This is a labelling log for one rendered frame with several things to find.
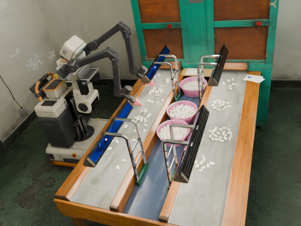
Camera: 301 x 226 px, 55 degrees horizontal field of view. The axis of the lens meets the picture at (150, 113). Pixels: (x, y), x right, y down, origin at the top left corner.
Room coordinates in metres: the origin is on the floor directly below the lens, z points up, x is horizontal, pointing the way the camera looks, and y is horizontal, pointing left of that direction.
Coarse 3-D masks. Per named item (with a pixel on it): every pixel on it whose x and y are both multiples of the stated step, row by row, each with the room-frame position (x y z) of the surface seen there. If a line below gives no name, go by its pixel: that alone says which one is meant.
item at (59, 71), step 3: (63, 66) 2.34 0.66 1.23; (60, 69) 2.34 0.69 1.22; (63, 69) 2.32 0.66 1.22; (66, 69) 2.31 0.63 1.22; (57, 72) 2.31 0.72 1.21; (60, 72) 2.32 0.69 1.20; (63, 72) 2.31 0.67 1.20; (66, 72) 2.32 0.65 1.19; (69, 72) 2.34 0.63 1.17; (60, 75) 2.30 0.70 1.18; (63, 75) 2.31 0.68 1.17; (66, 75) 2.33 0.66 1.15
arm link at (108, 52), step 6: (108, 48) 2.22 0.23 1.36; (96, 54) 2.23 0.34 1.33; (102, 54) 2.21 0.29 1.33; (108, 54) 2.18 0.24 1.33; (114, 54) 2.21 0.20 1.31; (78, 60) 2.30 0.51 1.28; (84, 60) 2.26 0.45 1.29; (90, 60) 2.24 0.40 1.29; (96, 60) 2.24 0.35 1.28; (72, 66) 2.27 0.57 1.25; (78, 66) 2.27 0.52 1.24; (72, 72) 2.28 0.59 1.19
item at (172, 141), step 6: (174, 126) 1.41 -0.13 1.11; (180, 126) 1.40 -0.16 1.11; (186, 126) 1.38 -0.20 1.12; (192, 126) 1.37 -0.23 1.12; (162, 144) 1.29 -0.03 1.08; (174, 144) 1.43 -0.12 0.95; (180, 144) 1.24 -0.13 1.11; (186, 144) 1.23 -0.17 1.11; (192, 144) 1.22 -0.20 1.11; (168, 150) 1.36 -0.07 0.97; (174, 150) 1.42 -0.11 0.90; (168, 156) 1.31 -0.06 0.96; (174, 156) 1.42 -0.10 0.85; (168, 162) 1.30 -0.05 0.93; (174, 162) 1.43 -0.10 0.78; (168, 168) 1.29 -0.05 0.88; (168, 174) 1.29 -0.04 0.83; (168, 180) 1.29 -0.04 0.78; (168, 186) 1.29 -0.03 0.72
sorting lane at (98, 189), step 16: (160, 80) 2.68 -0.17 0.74; (144, 96) 2.42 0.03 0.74; (160, 96) 2.37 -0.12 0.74; (128, 128) 1.96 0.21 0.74; (144, 128) 1.92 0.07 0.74; (112, 144) 1.79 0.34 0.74; (112, 160) 1.61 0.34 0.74; (128, 160) 1.58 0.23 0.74; (96, 176) 1.48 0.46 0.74; (112, 176) 1.45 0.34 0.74; (80, 192) 1.36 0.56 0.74; (96, 192) 1.33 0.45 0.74; (112, 192) 1.31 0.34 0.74
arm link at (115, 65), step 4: (112, 60) 2.17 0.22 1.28; (112, 64) 2.18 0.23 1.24; (116, 64) 2.18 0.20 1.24; (112, 68) 2.23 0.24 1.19; (116, 68) 2.22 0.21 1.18; (116, 72) 2.23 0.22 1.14; (116, 76) 2.24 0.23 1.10; (116, 80) 2.25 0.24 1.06; (116, 84) 2.26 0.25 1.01; (116, 88) 2.27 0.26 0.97; (120, 88) 2.31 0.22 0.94; (116, 92) 2.28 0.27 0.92; (120, 92) 2.30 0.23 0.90
